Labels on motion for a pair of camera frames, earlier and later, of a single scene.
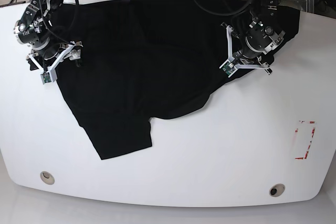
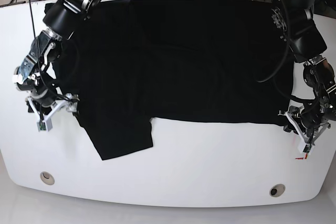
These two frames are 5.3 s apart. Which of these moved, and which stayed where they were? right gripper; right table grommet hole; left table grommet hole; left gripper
Moved: left gripper; right gripper
Stayed: right table grommet hole; left table grommet hole
